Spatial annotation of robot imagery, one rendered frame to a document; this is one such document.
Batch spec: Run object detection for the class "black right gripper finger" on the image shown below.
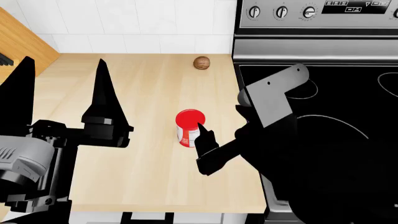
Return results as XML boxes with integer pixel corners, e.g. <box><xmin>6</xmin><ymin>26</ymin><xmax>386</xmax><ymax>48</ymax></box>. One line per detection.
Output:
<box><xmin>235</xmin><ymin>105</ymin><xmax>256</xmax><ymax>124</ymax></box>
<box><xmin>194</xmin><ymin>122</ymin><xmax>243</xmax><ymax>176</ymax></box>

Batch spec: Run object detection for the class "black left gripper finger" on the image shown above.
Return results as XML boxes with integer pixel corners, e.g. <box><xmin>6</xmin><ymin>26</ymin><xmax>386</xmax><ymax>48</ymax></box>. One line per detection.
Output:
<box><xmin>81</xmin><ymin>58</ymin><xmax>134</xmax><ymax>148</ymax></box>
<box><xmin>0</xmin><ymin>55</ymin><xmax>35</xmax><ymax>138</ymax></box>

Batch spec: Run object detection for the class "red and white cup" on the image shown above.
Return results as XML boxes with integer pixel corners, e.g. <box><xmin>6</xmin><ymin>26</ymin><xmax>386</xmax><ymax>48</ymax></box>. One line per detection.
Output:
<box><xmin>175</xmin><ymin>108</ymin><xmax>206</xmax><ymax>148</ymax></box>

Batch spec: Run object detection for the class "wooden knife block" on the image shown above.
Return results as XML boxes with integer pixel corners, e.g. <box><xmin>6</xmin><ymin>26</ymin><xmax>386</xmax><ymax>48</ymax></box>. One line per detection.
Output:
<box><xmin>0</xmin><ymin>6</ymin><xmax>60</xmax><ymax>85</ymax></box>

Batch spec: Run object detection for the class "brown round walnut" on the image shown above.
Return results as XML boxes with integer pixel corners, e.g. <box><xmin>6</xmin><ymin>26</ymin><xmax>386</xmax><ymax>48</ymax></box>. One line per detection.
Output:
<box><xmin>193</xmin><ymin>55</ymin><xmax>212</xmax><ymax>70</ymax></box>

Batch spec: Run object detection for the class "white cabinet drawer front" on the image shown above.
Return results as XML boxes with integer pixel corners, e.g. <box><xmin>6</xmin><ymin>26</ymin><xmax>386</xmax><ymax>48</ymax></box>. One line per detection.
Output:
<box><xmin>68</xmin><ymin>211</ymin><xmax>266</xmax><ymax>224</ymax></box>

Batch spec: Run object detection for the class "stainless steel electric stove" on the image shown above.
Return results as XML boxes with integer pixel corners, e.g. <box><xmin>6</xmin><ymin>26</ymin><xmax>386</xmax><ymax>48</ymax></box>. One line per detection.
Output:
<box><xmin>231</xmin><ymin>0</ymin><xmax>398</xmax><ymax>224</ymax></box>

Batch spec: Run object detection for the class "black stove display panel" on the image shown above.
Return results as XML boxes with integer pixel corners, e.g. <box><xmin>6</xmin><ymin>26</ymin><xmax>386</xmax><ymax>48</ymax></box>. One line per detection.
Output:
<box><xmin>321</xmin><ymin>0</ymin><xmax>392</xmax><ymax>15</ymax></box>

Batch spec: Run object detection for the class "grey right wrist camera bracket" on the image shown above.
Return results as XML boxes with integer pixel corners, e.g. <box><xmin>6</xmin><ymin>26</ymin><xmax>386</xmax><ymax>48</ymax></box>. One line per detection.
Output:
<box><xmin>238</xmin><ymin>62</ymin><xmax>310</xmax><ymax>129</ymax></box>

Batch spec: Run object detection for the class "black knife handle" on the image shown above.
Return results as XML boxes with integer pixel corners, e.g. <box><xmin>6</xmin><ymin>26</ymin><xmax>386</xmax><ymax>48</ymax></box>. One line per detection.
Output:
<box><xmin>0</xmin><ymin>52</ymin><xmax>20</xmax><ymax>67</ymax></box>

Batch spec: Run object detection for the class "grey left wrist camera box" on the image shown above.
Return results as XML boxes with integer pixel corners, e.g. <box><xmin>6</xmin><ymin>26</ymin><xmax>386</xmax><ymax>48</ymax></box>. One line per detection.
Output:
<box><xmin>0</xmin><ymin>134</ymin><xmax>56</xmax><ymax>187</ymax></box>

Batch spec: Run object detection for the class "black drawer handle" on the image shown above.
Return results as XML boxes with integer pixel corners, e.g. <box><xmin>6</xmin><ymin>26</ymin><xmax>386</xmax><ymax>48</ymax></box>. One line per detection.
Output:
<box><xmin>120</xmin><ymin>211</ymin><xmax>175</xmax><ymax>224</ymax></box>

